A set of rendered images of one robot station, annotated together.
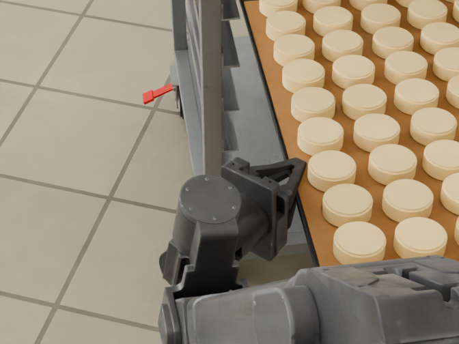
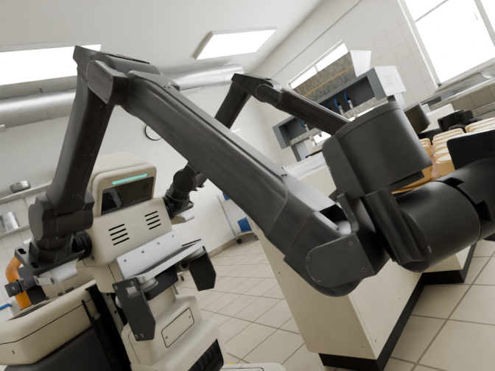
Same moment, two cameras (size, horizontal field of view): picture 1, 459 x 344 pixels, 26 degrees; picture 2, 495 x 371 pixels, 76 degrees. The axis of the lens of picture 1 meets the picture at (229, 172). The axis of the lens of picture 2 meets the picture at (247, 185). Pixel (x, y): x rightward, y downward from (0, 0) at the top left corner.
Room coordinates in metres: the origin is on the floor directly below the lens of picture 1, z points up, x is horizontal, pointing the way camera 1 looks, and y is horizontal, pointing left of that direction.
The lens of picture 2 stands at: (0.78, -0.85, 0.90)
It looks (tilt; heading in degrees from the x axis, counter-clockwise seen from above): 0 degrees down; 130
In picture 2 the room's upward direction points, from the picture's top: 24 degrees counter-clockwise
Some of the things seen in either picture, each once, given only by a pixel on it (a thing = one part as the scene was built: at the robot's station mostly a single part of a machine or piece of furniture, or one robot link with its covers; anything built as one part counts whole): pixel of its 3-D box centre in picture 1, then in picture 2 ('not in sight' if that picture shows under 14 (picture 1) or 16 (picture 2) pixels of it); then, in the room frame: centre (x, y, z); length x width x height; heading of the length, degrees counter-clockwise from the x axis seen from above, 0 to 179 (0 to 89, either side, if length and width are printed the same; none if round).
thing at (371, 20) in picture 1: (380, 19); not in sight; (1.03, -0.19, 0.80); 0.05 x 0.05 x 0.02
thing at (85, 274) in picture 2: not in sight; (78, 266); (-0.44, -0.43, 0.87); 0.23 x 0.15 x 0.11; 98
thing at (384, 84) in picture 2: not in sight; (339, 124); (0.04, 1.05, 1.01); 0.72 x 0.33 x 0.34; 175
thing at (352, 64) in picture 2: not in sight; (324, 87); (0.04, 1.05, 1.25); 0.56 x 0.29 x 0.14; 175
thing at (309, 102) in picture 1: (313, 105); not in sight; (0.85, -0.10, 0.81); 0.05 x 0.05 x 0.02
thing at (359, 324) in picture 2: not in sight; (340, 242); (0.00, 0.55, 0.45); 0.70 x 0.34 x 0.90; 85
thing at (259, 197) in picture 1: (235, 225); (448, 138); (0.67, -0.01, 0.81); 0.07 x 0.07 x 0.10; 53
